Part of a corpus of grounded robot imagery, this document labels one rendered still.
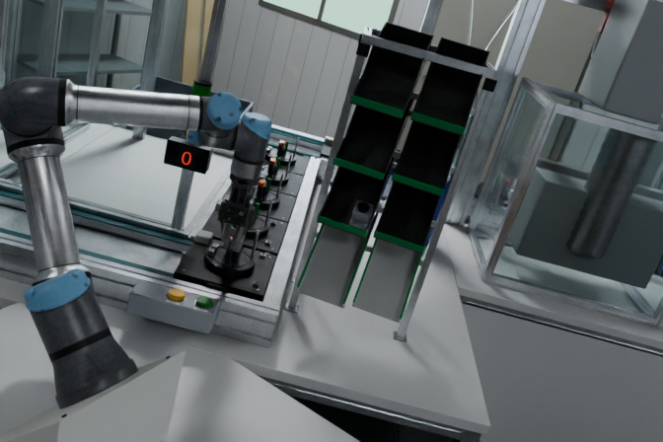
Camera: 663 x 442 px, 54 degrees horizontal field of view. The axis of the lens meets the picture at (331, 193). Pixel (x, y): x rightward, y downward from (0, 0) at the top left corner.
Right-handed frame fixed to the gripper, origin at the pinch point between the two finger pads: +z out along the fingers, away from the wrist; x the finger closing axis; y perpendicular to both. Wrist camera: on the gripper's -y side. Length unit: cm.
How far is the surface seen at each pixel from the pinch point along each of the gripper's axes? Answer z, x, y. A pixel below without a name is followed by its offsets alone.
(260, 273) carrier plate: 10.0, 9.3, -6.6
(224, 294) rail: 11.0, 2.2, 7.1
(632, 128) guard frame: -47, 115, -65
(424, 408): 21, 58, 18
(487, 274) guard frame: 18, 87, -66
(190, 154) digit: -14.7, -17.9, -16.8
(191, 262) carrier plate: 9.9, -9.2, -2.5
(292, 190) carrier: 10, 10, -75
